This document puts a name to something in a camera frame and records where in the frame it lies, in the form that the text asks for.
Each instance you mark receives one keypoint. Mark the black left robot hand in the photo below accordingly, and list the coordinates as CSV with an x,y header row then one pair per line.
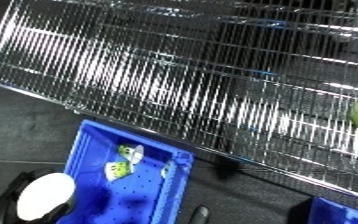
x,y
3,206

